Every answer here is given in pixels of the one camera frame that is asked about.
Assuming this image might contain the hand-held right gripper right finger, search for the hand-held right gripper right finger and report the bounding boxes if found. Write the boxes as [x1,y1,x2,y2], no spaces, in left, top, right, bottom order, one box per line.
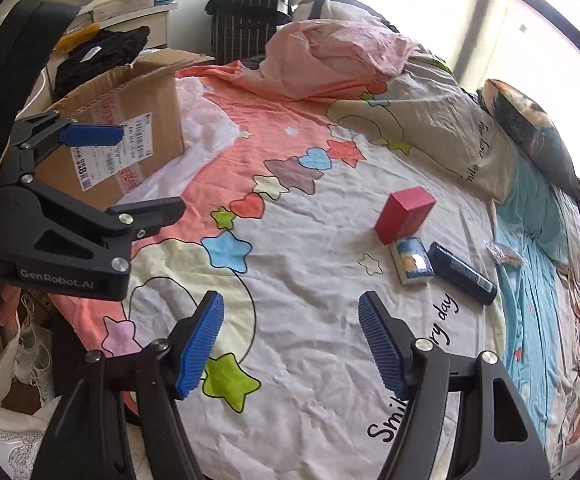
[358,290,553,480]

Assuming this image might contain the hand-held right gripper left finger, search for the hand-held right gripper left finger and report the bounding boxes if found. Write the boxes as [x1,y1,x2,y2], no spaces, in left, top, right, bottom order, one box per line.
[30,290,226,480]

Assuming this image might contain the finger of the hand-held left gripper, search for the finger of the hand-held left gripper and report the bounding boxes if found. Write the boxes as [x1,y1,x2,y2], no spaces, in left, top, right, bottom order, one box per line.
[0,177,187,273]
[12,112,125,161]

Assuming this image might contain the cardboard box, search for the cardboard box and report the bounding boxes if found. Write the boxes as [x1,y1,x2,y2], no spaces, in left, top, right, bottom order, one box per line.
[35,50,216,211]

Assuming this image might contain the black clothes pile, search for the black clothes pile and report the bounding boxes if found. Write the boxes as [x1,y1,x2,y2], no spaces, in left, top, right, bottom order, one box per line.
[54,26,152,92]

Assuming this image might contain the white shoes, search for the white shoes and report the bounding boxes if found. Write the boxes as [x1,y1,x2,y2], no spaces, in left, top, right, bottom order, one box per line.
[12,324,57,402]

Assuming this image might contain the blue yellow tissue pack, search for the blue yellow tissue pack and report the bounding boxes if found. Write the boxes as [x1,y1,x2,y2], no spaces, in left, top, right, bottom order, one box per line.
[394,236,434,286]

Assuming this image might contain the printed bed sheet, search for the printed bed sheet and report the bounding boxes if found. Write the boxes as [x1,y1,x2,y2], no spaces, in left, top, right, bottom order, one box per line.
[50,62,580,480]

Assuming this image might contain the dark blue cylindrical bottle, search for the dark blue cylindrical bottle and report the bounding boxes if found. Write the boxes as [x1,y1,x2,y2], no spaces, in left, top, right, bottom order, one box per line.
[427,242,498,306]

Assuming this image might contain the white plastic bag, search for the white plastic bag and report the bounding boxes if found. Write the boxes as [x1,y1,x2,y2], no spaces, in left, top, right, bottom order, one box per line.
[177,80,251,157]

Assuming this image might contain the cream bedside cabinet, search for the cream bedside cabinet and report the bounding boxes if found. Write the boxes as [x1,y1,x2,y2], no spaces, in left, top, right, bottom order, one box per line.
[77,0,180,56]

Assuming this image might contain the red box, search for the red box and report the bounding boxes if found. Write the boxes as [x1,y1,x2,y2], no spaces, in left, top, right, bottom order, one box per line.
[374,186,437,246]

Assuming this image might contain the clear plastic wrapper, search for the clear plastic wrapper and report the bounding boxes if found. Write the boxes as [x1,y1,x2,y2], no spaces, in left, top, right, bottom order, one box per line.
[484,240,526,267]

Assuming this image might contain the white glitter bag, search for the white glitter bag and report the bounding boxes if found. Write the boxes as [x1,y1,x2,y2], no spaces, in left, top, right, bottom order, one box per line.
[0,394,73,480]

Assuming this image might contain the black striped bag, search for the black striped bag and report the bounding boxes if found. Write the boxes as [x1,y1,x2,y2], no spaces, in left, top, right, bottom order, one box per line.
[205,0,292,63]

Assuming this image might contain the printed folded duvet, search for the printed folded duvet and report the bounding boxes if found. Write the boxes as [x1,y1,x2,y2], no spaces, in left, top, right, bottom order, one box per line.
[327,50,517,206]

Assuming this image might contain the pink crumpled cloth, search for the pink crumpled cloth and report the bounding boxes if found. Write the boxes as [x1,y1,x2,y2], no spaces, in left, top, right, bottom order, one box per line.
[235,17,421,102]

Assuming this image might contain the dark patterned pillow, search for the dark patterned pillow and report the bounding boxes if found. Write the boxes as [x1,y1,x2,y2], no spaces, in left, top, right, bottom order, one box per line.
[477,79,580,201]

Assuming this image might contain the black wide strap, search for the black wide strap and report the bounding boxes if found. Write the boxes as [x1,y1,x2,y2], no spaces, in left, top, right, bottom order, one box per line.
[0,0,82,181]

